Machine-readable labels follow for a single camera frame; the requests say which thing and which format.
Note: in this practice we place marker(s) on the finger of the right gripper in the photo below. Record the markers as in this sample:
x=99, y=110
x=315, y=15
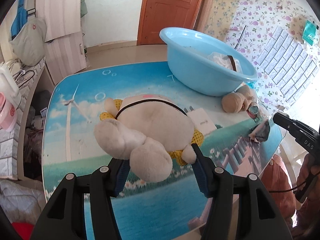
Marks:
x=285, y=122

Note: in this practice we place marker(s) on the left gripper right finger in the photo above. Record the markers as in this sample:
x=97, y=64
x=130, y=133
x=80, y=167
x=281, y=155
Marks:
x=258, y=217

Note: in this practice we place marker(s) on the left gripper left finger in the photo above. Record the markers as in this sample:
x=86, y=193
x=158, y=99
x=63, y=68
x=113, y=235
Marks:
x=63, y=216

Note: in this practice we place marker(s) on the grey wrapper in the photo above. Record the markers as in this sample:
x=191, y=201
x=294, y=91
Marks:
x=261, y=132

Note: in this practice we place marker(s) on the bag with brown band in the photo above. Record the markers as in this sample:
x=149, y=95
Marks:
x=225, y=61

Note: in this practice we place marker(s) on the white charger cube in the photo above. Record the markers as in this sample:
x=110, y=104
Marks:
x=202, y=121

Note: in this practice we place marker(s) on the white plush toy yellow net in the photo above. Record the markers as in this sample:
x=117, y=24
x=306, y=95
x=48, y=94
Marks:
x=150, y=131

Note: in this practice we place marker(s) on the clear jar of swabs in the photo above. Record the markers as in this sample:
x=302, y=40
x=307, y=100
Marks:
x=254, y=111

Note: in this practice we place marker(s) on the beige plush dog toy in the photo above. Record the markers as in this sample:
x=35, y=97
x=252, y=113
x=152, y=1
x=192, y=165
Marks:
x=240, y=100

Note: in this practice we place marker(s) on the pink small appliance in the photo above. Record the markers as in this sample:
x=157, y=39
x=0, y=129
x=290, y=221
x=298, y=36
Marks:
x=8, y=116

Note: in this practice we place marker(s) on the light blue plastic basin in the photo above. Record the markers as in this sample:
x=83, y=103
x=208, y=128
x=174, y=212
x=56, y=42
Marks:
x=190, y=59

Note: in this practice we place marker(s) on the brown wooden door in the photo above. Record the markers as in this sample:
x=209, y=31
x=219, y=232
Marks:
x=156, y=15

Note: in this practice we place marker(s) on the grey tote bag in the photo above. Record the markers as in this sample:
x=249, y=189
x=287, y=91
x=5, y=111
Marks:
x=28, y=45

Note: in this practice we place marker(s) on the green quilted jacket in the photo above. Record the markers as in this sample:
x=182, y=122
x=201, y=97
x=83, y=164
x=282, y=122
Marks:
x=83, y=8

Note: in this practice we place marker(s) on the white wardrobe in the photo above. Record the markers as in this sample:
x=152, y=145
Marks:
x=64, y=47

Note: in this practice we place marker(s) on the green wall sign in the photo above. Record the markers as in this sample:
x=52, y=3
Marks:
x=310, y=33

